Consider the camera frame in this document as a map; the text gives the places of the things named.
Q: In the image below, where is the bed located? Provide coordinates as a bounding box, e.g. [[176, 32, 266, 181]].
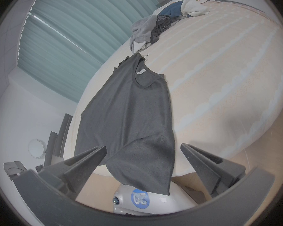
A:
[[62, 0, 283, 177]]

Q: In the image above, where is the dark blue garment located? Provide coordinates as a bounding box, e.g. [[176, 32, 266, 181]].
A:
[[159, 3, 184, 18]]

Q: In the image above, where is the blue-green curtain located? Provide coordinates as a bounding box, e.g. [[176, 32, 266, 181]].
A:
[[29, 0, 166, 65], [17, 14, 106, 103]]

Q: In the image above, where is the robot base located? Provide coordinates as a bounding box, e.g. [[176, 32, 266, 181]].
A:
[[112, 182, 197, 215]]

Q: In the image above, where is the black garment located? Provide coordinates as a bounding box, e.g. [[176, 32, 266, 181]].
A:
[[150, 15, 181, 44]]

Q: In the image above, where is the white garment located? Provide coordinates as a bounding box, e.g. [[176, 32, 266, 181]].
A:
[[181, 0, 211, 18]]

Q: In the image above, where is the black T-shirt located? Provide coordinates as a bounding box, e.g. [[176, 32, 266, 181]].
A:
[[74, 53, 176, 196]]

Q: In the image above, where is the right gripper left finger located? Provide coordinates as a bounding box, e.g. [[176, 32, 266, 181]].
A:
[[38, 146, 107, 195]]

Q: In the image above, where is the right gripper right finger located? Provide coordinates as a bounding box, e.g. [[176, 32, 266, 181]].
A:
[[181, 144, 246, 198]]

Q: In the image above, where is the grey garment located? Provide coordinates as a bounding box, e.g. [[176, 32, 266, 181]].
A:
[[129, 15, 159, 54]]

